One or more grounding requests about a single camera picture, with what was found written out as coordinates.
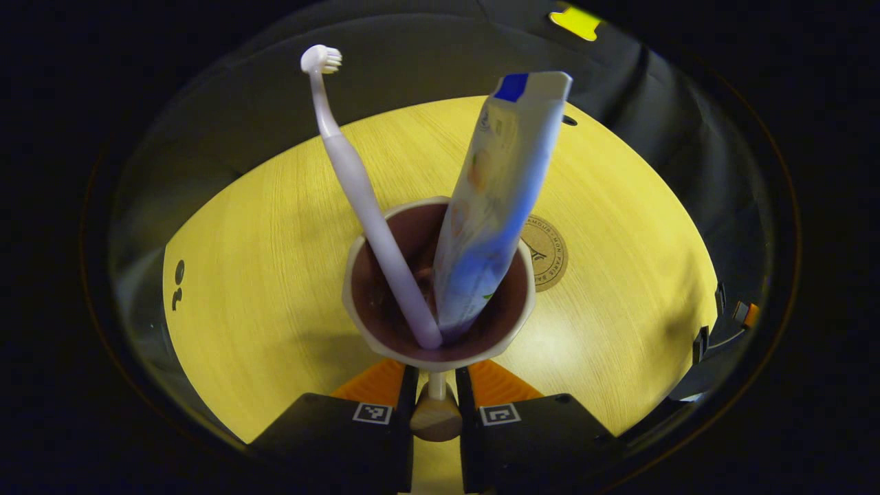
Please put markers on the white toothpaste tube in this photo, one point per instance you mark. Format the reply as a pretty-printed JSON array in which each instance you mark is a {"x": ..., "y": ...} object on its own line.
[{"x": 502, "y": 206}]

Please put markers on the black backdrop cloth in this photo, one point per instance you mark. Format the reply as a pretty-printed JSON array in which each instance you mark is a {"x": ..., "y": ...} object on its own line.
[{"x": 412, "y": 55}]

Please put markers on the beige cup with pink inside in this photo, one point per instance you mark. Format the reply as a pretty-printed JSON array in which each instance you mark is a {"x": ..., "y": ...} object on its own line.
[{"x": 385, "y": 316}]

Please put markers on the round brown cork coaster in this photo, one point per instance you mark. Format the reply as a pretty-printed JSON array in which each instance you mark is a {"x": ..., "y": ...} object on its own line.
[{"x": 550, "y": 254}]

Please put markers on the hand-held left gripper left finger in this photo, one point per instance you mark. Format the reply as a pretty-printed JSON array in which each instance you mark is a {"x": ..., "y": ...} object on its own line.
[{"x": 405, "y": 440}]

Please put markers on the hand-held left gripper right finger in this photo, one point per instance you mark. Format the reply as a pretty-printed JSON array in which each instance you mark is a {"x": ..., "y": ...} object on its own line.
[{"x": 467, "y": 447}]

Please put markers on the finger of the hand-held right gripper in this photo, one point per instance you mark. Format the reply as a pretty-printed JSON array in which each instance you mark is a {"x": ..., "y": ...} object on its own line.
[{"x": 746, "y": 315}]

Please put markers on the pale pink toothbrush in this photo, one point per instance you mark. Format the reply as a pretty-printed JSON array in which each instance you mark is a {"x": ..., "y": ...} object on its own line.
[{"x": 357, "y": 185}]

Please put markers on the wooden desktop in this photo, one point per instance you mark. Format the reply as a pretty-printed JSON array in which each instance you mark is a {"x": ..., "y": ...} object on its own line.
[{"x": 275, "y": 275}]

